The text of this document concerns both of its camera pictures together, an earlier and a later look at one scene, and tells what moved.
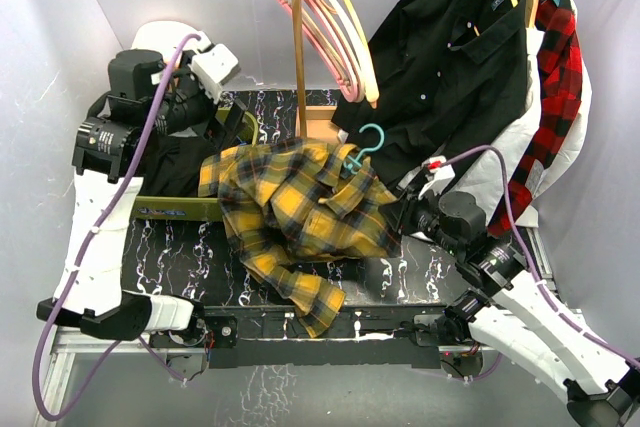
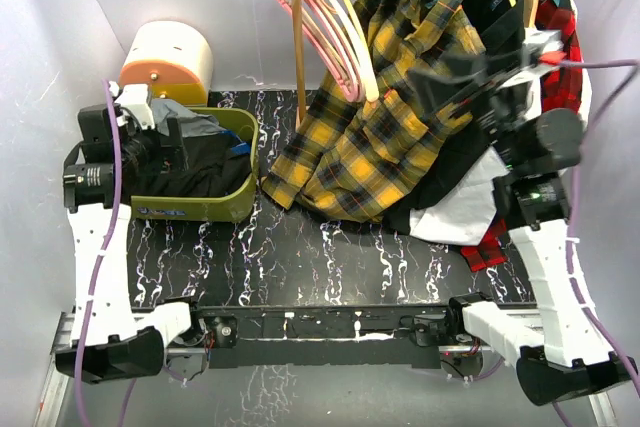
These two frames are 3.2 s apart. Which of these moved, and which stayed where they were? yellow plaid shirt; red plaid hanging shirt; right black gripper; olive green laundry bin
Moved: yellow plaid shirt; right black gripper
Stayed: red plaid hanging shirt; olive green laundry bin
